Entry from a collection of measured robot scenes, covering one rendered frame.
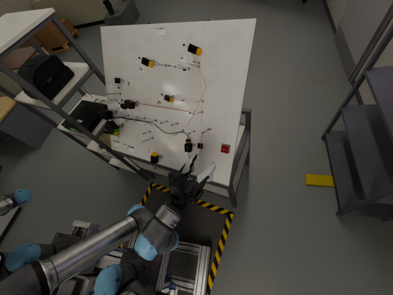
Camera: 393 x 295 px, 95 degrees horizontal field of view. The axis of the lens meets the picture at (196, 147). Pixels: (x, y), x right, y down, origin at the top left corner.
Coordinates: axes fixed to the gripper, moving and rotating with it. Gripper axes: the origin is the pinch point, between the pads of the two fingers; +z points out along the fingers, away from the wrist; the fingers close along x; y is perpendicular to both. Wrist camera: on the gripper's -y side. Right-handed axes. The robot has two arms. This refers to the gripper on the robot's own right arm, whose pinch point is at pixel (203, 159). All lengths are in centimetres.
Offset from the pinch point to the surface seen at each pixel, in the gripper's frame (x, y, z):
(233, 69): -26, 10, 62
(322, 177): 35, 162, 95
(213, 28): -42, -7, 72
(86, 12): -682, 27, 281
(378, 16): 24, 85, 263
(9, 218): -283, 110, -168
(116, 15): -510, 45, 273
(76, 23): -738, 41, 255
